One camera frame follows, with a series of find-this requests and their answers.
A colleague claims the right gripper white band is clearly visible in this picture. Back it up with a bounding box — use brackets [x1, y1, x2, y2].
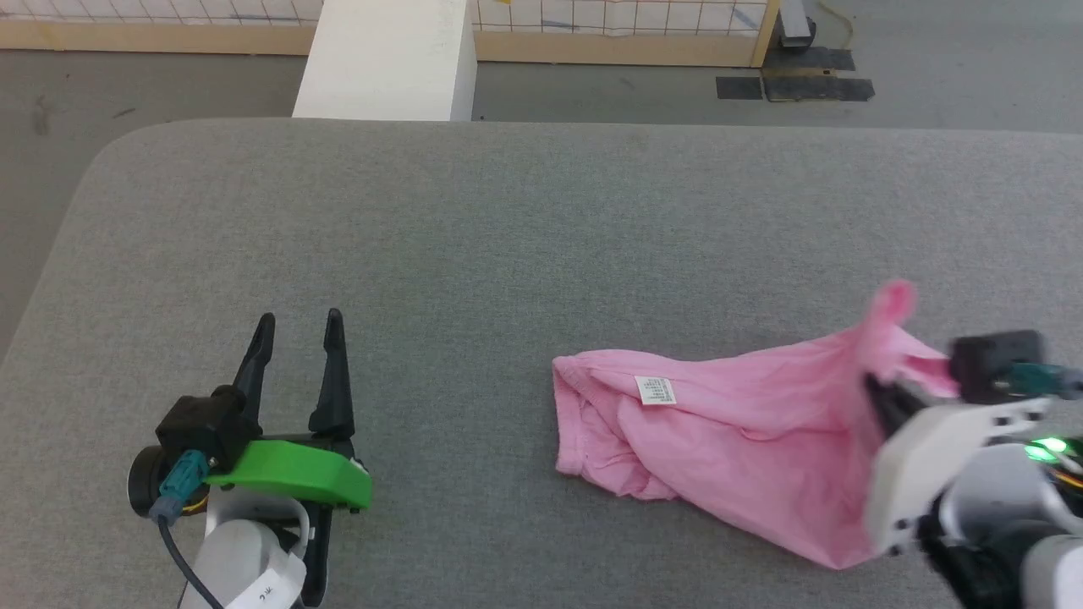
[862, 372, 1083, 609]

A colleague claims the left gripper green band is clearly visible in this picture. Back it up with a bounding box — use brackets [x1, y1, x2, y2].
[204, 308, 374, 608]

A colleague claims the pink garment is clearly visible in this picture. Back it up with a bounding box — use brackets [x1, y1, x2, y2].
[552, 279, 963, 571]

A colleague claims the grey fabric covered table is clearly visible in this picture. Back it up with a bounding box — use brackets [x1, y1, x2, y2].
[0, 117, 1083, 609]

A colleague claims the long black floor mat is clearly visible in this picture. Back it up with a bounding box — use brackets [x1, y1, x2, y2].
[762, 77, 877, 103]

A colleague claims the white square pillar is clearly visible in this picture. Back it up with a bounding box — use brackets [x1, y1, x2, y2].
[291, 0, 479, 123]

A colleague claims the black floor mat under stand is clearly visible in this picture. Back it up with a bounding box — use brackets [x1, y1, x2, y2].
[764, 46, 857, 74]

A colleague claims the wooden framed white grid panel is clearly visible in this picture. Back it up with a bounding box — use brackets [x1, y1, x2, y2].
[0, 0, 326, 58]
[472, 0, 783, 69]

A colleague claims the grey metal stand foot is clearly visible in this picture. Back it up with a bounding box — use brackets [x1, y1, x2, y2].
[777, 0, 819, 48]

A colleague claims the left black cable teal plug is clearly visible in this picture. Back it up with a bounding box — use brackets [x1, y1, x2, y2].
[149, 449, 228, 609]

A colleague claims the yellow floor cable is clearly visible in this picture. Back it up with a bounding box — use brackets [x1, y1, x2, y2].
[816, 0, 854, 48]

